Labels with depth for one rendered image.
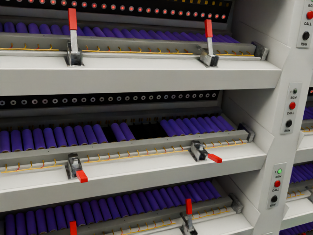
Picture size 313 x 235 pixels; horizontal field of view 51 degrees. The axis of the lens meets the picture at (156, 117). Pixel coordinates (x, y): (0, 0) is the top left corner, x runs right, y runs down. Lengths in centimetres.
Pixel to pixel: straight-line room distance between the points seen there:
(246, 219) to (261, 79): 38
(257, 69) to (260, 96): 11
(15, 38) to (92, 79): 14
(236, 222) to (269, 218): 9
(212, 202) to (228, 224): 7
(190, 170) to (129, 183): 14
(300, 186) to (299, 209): 8
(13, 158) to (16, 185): 5
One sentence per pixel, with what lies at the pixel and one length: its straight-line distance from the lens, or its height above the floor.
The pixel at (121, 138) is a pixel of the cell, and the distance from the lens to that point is 69.
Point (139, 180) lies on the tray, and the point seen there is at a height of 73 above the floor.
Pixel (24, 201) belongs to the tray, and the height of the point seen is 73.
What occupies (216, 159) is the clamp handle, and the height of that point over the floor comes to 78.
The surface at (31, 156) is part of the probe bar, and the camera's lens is 62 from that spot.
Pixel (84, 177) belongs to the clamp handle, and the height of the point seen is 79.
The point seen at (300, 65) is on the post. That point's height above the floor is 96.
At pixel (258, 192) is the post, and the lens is 86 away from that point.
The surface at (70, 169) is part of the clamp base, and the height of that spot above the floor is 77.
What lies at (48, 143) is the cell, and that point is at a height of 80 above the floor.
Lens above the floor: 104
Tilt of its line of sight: 16 degrees down
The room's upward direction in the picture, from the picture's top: 4 degrees clockwise
